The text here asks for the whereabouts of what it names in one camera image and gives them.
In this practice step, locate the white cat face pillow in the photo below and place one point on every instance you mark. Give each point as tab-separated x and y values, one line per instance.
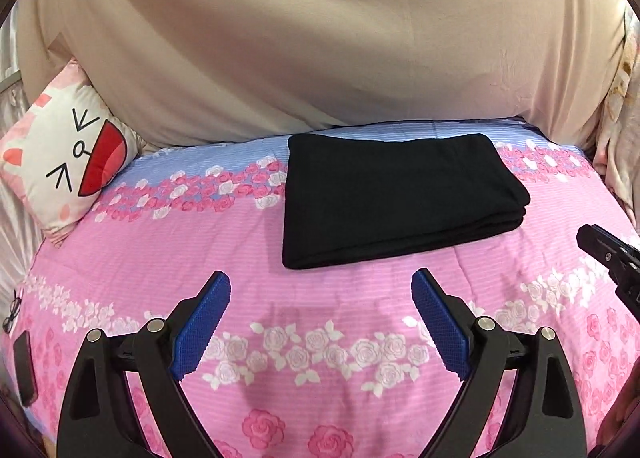
50	147

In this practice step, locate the pink floral blanket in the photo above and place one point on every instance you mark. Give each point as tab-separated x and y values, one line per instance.
350	298

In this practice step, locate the pale pink satin cloth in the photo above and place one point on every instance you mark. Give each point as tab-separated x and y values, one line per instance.
12	233

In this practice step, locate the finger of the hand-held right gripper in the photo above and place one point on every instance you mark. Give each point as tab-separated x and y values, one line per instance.
600	244

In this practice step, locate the black eyeglasses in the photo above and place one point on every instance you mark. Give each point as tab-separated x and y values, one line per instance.
11	312

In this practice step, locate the beige bed sheet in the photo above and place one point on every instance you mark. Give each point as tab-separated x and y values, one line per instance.
300	27

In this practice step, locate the cream floral cloth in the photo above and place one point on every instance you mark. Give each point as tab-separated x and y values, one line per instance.
622	127

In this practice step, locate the black pants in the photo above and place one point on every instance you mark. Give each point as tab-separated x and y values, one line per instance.
395	198

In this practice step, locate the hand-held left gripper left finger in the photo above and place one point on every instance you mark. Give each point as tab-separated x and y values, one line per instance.
200	333

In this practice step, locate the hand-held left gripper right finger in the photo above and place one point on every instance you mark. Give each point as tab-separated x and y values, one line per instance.
442	329

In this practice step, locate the black phone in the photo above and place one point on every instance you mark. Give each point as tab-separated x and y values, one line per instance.
25	368

